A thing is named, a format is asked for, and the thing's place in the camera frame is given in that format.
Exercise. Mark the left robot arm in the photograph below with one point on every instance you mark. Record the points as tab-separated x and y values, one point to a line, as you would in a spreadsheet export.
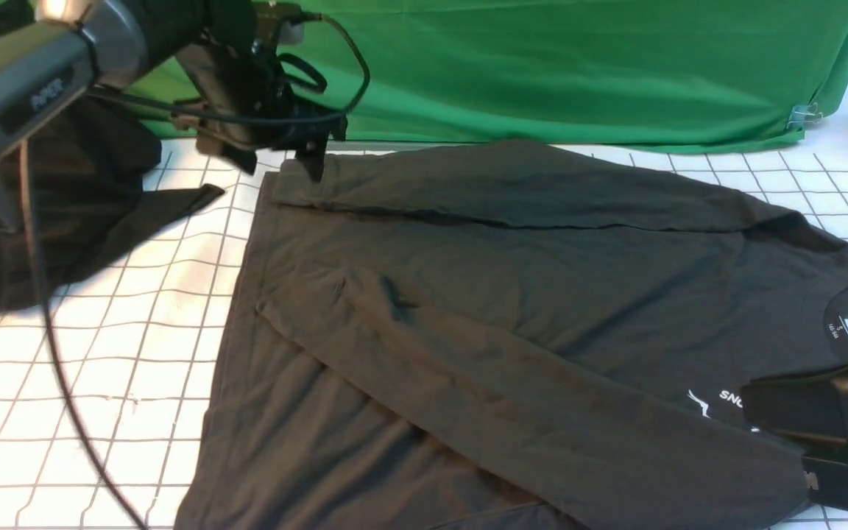
117	50

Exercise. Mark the white grid tablecloth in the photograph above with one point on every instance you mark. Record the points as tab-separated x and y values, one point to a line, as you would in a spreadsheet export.
139	341

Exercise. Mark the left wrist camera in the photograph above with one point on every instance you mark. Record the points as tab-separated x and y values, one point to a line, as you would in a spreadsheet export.
282	23

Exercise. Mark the metal binder clip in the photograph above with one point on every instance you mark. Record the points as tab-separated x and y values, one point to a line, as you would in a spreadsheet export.
803	116

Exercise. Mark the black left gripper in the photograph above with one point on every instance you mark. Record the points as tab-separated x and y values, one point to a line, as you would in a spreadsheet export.
245	104

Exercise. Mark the black cloth pile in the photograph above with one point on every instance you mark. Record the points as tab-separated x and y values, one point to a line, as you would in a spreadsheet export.
88	167

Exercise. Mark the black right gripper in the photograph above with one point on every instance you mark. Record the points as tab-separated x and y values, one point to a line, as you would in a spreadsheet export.
809	409

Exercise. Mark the green backdrop cloth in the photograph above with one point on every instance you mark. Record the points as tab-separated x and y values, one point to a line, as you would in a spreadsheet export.
674	76

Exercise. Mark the gray long-sleeved shirt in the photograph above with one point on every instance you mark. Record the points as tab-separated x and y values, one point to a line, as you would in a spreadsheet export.
511	336

